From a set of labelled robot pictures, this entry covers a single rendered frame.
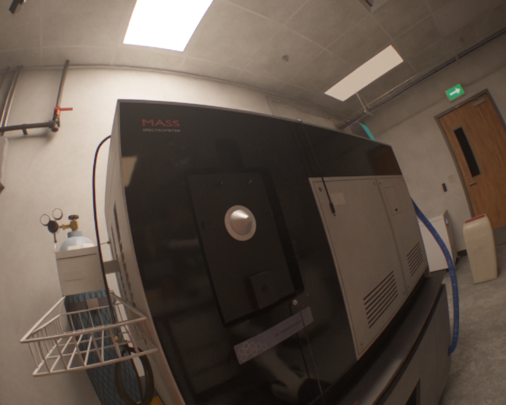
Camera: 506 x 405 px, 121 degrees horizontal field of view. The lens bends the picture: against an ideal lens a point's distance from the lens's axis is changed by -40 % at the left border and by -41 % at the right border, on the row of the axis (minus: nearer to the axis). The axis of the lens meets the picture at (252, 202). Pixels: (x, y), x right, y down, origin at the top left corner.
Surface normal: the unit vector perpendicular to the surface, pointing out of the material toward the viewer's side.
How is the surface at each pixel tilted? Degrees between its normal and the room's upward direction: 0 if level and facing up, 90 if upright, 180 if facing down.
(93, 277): 90
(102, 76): 90
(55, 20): 180
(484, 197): 90
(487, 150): 90
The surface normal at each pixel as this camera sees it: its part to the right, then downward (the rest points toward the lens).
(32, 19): 0.27, 0.94
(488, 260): -0.77, 0.15
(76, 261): 0.56, -0.31
